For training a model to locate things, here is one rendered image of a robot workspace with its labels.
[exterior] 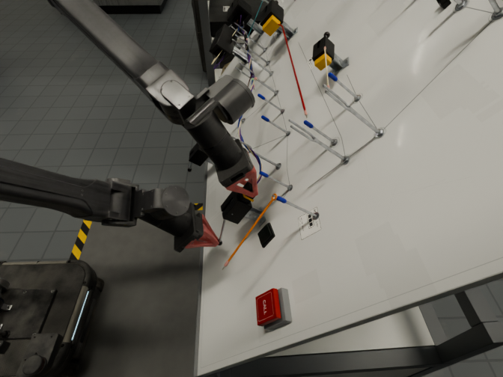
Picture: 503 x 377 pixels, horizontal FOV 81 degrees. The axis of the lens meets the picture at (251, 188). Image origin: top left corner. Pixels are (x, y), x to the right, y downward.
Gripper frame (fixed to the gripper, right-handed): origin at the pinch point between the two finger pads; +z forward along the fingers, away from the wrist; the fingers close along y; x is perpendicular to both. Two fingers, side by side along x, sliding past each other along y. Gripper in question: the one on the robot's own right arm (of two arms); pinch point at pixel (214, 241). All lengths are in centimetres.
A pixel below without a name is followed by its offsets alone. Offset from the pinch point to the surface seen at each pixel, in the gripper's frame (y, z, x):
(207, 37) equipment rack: 94, -13, -25
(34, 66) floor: 343, -90, 149
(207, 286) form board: -2.2, 7.7, 11.5
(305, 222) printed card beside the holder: -11.0, 2.2, -21.4
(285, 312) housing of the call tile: -23.5, 2.8, -11.0
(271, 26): 43, -11, -43
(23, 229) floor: 116, -21, 144
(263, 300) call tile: -20.2, 1.2, -8.3
